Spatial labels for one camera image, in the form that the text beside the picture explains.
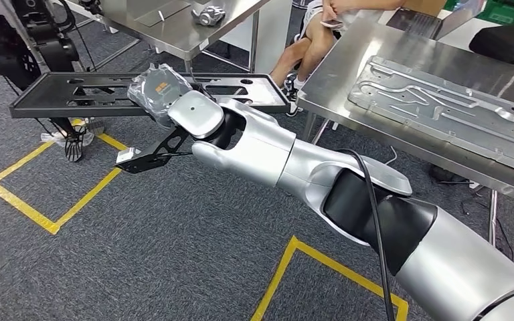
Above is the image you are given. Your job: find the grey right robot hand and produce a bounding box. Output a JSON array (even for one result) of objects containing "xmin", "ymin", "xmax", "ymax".
[{"xmin": 126, "ymin": 63, "xmax": 194, "ymax": 130}]

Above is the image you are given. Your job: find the black license plate frame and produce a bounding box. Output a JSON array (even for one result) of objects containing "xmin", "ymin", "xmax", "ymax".
[{"xmin": 9, "ymin": 72, "xmax": 291, "ymax": 120}]

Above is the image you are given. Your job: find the grey mechanical part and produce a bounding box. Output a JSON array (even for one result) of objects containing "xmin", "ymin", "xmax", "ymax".
[{"xmin": 191, "ymin": 5, "xmax": 227, "ymax": 27}]

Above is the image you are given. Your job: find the stainless steel workbench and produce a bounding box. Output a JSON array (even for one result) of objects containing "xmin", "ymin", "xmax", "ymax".
[{"xmin": 296, "ymin": 9, "xmax": 514, "ymax": 249}]

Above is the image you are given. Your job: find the stainless steel table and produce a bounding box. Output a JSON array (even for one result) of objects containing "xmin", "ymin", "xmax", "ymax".
[{"xmin": 66, "ymin": 0, "xmax": 272, "ymax": 76}]

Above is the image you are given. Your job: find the black ribbed stand foot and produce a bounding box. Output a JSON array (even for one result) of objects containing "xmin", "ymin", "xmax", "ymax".
[{"xmin": 48, "ymin": 117, "xmax": 105, "ymax": 163}]

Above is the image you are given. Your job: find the clear plastic bag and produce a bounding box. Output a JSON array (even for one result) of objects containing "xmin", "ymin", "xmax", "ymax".
[{"xmin": 39, "ymin": 128, "xmax": 96, "ymax": 149}]

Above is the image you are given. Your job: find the white upright panel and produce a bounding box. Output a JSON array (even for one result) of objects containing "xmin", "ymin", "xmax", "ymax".
[{"xmin": 219, "ymin": 0, "xmax": 293, "ymax": 74}]

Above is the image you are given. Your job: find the person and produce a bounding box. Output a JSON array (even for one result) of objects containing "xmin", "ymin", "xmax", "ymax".
[{"xmin": 269, "ymin": 0, "xmax": 411, "ymax": 118}]

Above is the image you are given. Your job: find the yellow floor tape rectangle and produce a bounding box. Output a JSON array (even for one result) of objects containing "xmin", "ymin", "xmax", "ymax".
[{"xmin": 0, "ymin": 117, "xmax": 129, "ymax": 235}]

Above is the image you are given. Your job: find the stamped grey metal panel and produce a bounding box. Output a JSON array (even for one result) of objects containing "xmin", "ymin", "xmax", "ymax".
[{"xmin": 347, "ymin": 55, "xmax": 514, "ymax": 181}]

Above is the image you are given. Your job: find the grey laptop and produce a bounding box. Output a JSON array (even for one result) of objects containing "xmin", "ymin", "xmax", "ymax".
[{"xmin": 385, "ymin": 0, "xmax": 485, "ymax": 41}]

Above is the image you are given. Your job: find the brown cardboard box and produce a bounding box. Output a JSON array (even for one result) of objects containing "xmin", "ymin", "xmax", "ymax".
[{"xmin": 401, "ymin": 0, "xmax": 448, "ymax": 17}]

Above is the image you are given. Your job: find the white table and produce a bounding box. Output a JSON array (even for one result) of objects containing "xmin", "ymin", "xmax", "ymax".
[{"xmin": 377, "ymin": 7, "xmax": 514, "ymax": 74}]

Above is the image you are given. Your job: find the black zip case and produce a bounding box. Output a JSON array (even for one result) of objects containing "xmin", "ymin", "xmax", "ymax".
[{"xmin": 468, "ymin": 25, "xmax": 514, "ymax": 68}]

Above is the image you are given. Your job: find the green plastic crate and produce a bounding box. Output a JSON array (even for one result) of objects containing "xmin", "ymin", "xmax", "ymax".
[{"xmin": 476, "ymin": 0, "xmax": 514, "ymax": 27}]

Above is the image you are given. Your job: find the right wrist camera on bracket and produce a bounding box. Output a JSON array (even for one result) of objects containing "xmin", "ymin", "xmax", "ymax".
[{"xmin": 114, "ymin": 126, "xmax": 193, "ymax": 175}]

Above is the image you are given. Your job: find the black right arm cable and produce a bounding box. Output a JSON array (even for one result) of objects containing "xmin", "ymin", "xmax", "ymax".
[{"xmin": 339, "ymin": 149, "xmax": 396, "ymax": 321}]

